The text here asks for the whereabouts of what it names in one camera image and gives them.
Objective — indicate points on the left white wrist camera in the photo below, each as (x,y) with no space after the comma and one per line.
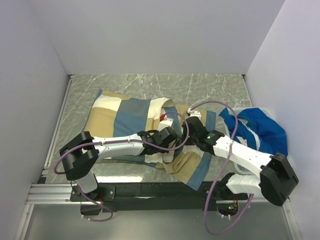
(165,122)

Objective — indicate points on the blue beige patchwork pillowcase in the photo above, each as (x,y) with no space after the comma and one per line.
(117,115)

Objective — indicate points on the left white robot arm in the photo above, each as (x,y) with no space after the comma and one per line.
(81,153)

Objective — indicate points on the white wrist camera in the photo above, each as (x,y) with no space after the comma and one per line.
(165,122)
(194,113)

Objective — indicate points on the aluminium rail frame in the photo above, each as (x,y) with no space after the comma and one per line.
(56,193)

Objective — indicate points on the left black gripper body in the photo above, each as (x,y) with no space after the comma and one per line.
(161,150)

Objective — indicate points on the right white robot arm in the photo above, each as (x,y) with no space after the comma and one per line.
(271,176)

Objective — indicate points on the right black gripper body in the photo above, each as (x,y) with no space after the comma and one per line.
(192,140)

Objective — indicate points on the blue cloth in basket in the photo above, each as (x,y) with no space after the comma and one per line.
(256,130)

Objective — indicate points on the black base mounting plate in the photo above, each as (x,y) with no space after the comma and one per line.
(162,203)

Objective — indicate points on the cream white pillow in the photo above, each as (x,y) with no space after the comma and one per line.
(168,157)

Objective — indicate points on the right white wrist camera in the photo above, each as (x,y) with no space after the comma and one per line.
(194,113)

